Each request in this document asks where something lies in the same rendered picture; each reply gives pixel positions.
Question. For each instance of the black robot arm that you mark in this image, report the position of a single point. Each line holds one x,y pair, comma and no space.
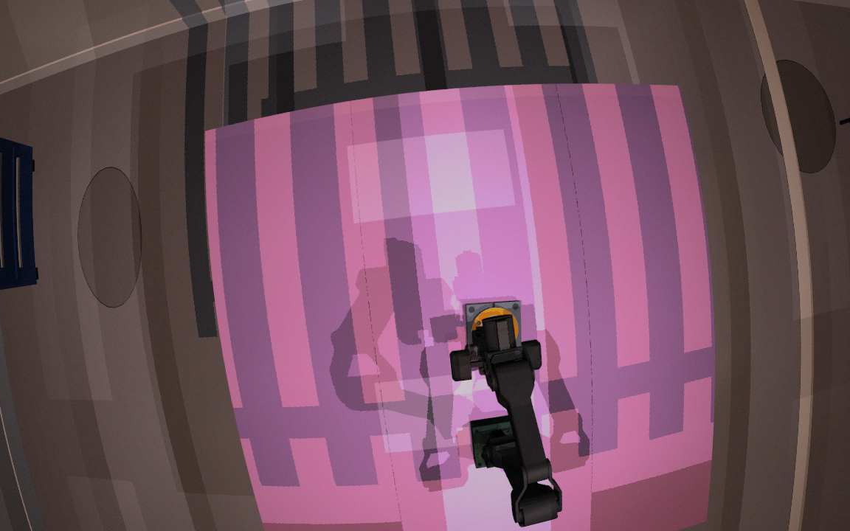
520,454

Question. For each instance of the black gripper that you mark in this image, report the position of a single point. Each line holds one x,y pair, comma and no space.
461,363

